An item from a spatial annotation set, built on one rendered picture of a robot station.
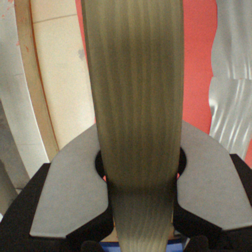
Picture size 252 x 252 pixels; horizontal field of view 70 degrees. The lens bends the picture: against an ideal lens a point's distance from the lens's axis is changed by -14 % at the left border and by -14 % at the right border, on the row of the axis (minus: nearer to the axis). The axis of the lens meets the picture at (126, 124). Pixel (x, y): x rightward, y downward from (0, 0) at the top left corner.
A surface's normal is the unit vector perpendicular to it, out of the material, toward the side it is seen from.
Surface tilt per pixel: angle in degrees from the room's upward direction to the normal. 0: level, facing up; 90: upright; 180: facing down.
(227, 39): 39
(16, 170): 0
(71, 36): 0
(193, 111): 0
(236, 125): 33
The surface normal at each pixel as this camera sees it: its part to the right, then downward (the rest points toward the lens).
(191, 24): -0.02, 0.48
